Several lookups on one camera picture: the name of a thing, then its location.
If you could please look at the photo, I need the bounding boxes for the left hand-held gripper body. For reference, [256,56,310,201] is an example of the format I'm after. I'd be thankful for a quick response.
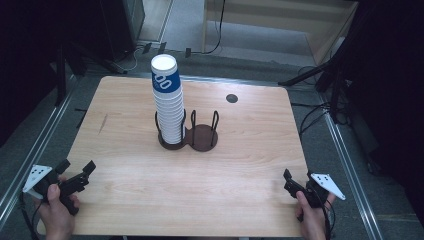
[22,164,80,216]

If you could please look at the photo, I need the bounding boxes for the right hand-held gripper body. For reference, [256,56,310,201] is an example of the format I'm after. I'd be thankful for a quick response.
[304,171,347,210]

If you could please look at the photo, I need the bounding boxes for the dark two-slot cup holder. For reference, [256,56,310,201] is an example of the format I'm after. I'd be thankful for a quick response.
[154,109,220,153]

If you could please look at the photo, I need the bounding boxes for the stack of paper cups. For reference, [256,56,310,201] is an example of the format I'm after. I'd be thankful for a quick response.
[150,53,187,145]

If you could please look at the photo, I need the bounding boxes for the person's right hand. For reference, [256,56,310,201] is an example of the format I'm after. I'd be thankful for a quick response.
[294,190,336,240]

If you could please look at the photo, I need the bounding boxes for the person's left hand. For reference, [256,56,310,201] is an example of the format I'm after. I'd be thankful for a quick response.
[33,175,81,240]

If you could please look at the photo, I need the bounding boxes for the black metal stand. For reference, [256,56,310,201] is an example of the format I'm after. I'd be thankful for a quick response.
[277,46,358,125]

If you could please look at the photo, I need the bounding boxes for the black cabinet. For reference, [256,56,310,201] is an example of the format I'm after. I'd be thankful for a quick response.
[98,0,146,63]

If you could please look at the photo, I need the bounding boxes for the light wooden shelf unit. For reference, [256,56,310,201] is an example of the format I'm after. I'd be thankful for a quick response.
[201,0,360,66]

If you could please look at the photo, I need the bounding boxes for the metal floor rail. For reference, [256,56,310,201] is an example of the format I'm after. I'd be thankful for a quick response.
[0,74,79,231]
[318,94,385,240]

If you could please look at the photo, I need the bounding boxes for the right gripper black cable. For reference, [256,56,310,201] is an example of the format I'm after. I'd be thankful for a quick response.
[313,188,337,240]

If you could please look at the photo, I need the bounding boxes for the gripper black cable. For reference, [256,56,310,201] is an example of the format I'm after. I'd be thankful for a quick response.
[18,191,45,240]
[313,188,337,240]

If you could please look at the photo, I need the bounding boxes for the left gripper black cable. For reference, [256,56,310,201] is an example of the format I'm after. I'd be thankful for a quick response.
[18,191,45,240]

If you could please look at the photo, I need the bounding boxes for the black floor cables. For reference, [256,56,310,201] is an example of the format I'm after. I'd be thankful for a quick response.
[290,101,338,136]

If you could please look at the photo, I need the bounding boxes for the black upright post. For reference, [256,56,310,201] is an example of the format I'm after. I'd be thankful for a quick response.
[54,43,68,107]

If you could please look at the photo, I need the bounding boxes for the white floor cable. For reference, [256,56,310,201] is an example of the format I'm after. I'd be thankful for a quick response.
[121,45,145,73]

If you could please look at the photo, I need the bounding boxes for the hanging black cable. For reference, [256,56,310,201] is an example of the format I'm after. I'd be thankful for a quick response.
[199,0,227,56]

